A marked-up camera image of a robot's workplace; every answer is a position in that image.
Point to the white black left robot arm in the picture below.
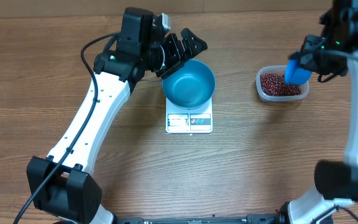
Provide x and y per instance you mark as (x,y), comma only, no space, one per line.
(62,184)

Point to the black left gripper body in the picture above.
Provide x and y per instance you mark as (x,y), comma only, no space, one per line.
(161,56)

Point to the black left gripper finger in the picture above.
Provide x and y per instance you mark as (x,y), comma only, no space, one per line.
(166,71)
(192,44)

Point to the blue metal bowl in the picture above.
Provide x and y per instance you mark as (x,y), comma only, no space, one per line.
(191,86)

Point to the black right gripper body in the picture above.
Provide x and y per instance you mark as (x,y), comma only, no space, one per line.
(315,58)

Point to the clear plastic container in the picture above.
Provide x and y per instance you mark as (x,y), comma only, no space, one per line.
(280,69)

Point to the blue plastic measuring scoop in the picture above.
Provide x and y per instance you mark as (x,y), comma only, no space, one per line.
(295,75)

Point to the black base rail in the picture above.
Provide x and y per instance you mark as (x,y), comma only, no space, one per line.
(194,220)

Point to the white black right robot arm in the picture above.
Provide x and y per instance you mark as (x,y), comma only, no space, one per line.
(332,53)

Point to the red beans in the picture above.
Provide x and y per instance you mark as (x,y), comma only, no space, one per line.
(273,84)

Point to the white kitchen scale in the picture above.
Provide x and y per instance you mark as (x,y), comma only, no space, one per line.
(185,121)

